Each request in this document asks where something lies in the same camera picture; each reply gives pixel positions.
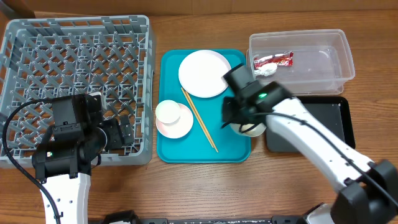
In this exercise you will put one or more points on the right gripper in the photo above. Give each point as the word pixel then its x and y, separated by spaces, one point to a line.
pixel 232 111

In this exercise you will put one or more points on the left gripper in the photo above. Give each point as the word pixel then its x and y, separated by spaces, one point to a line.
pixel 117 139

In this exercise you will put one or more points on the grey bowl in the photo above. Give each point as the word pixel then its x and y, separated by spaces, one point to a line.
pixel 249 130

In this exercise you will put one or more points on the wooden chopstick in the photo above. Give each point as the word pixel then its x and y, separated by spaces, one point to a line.
pixel 199 119
pixel 202 119

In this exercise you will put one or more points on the white cup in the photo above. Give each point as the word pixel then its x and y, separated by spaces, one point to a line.
pixel 167 111

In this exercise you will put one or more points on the white tissue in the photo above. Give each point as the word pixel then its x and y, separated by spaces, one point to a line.
pixel 265 70

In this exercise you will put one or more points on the pink small bowl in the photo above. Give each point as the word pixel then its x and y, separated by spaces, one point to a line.
pixel 180 127

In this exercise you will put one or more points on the red snack wrapper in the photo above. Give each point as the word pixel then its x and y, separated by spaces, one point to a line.
pixel 284 59

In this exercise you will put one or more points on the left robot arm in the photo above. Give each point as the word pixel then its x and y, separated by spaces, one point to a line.
pixel 62 161

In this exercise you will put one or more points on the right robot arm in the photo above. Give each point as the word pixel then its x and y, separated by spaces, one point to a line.
pixel 366 191

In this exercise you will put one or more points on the grey dishwasher rack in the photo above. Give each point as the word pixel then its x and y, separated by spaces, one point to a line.
pixel 54 57

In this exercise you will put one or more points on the teal plastic tray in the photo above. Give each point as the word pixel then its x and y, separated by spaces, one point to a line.
pixel 194 147

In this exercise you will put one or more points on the large white plate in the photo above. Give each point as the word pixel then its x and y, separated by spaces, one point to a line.
pixel 201 73

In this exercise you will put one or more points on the clear plastic bin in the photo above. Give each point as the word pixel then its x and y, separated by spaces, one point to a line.
pixel 321 60

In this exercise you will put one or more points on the black tray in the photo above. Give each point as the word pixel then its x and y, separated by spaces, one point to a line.
pixel 332 111

